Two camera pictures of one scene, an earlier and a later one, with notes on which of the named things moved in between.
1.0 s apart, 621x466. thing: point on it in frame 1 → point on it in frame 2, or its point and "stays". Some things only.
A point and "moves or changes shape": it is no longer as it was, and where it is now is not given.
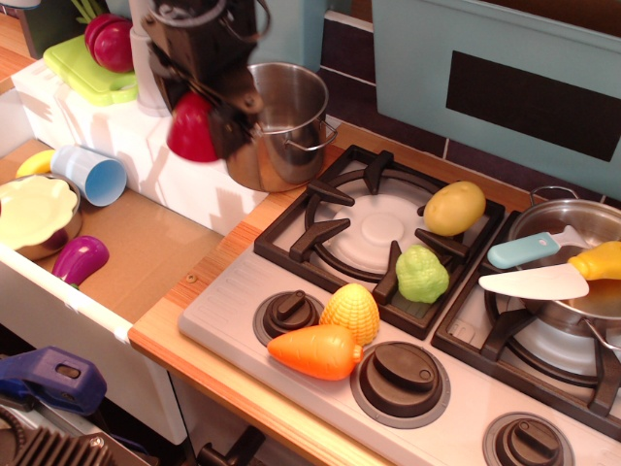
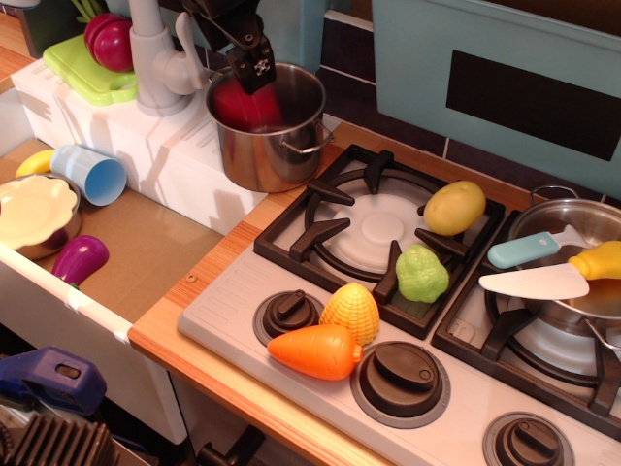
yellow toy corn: [352, 309] stays
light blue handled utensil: [516, 252] stays
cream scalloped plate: [33, 208] stays
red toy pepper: [191, 136] moves or changes shape
